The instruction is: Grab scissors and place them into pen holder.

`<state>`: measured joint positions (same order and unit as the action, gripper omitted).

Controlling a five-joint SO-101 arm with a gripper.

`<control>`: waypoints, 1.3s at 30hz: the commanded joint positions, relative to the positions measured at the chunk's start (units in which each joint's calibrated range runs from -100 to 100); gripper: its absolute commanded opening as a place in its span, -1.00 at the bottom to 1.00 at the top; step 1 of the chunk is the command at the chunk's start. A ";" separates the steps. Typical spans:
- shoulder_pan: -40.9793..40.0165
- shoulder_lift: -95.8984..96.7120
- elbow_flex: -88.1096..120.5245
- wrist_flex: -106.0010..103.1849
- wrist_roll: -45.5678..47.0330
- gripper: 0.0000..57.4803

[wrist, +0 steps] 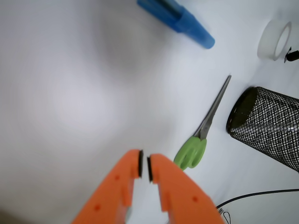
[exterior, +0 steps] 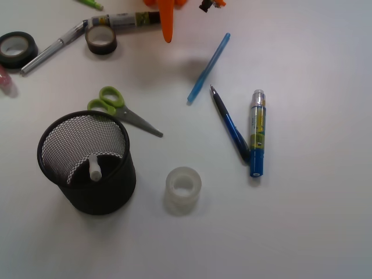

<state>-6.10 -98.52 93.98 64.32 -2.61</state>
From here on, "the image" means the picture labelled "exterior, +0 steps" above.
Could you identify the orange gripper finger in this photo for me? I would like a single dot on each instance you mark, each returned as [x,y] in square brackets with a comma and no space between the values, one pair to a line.
[166,10]

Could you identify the green handled scissors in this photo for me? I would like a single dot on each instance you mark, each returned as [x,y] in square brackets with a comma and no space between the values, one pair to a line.
[111,101]

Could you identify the light blue capped pen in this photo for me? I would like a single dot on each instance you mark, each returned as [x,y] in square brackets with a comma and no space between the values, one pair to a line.
[204,74]

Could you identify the silver pen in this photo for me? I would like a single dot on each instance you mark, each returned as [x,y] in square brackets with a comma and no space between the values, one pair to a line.
[60,43]

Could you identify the dark blue ballpoint pen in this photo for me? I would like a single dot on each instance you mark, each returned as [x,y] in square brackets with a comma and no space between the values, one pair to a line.
[239,142]

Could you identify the black mesh pen holder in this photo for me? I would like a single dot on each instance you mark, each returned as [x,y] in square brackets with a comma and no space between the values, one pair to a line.
[63,153]

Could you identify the white marker in holder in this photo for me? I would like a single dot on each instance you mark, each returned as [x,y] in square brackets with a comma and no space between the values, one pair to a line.
[94,168]

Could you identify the brown tape roll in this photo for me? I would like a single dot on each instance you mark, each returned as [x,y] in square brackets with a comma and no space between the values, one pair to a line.
[101,40]

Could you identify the green marker at top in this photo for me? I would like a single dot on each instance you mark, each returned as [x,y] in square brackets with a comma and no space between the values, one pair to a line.
[92,4]

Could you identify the blue yellow marker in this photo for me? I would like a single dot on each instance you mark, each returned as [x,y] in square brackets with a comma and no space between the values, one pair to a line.
[257,133]

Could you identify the black electrical tape roll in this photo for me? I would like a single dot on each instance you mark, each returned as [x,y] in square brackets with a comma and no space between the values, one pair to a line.
[17,49]

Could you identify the pink glitter tube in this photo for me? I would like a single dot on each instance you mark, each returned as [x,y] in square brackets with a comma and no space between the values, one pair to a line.
[6,83]

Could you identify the clear tape roll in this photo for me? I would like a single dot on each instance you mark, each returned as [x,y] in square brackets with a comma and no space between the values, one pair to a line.
[182,191]

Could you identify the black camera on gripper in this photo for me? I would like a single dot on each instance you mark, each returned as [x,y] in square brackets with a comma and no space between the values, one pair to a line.
[206,5]

